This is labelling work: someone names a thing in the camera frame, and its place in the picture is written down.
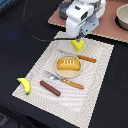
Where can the yellow banana toy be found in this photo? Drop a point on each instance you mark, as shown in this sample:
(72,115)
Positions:
(26,85)

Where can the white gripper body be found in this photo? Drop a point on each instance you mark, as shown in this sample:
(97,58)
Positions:
(82,17)

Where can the woven grey placemat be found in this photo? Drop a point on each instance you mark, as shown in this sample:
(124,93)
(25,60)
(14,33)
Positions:
(73,105)

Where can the brown sausage toy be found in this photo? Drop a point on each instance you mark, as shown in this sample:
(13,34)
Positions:
(50,88)

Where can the fork with wooden handle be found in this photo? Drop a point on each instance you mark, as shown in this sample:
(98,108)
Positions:
(66,81)

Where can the left grey pot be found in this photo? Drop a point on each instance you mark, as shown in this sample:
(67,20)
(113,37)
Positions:
(62,10)

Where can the round beige plate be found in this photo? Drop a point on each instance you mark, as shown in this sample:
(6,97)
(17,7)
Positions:
(68,73)

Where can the orange bread loaf toy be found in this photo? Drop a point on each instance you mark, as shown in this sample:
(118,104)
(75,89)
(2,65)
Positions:
(68,64)

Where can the beige bowl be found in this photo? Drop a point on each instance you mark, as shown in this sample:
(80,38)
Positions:
(122,15)

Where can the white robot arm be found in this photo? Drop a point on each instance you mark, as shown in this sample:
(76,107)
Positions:
(83,17)

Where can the yellow cheese wedge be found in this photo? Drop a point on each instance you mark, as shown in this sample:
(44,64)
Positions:
(78,45)

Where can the knife with wooden handle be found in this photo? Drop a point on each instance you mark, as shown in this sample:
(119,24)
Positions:
(79,56)

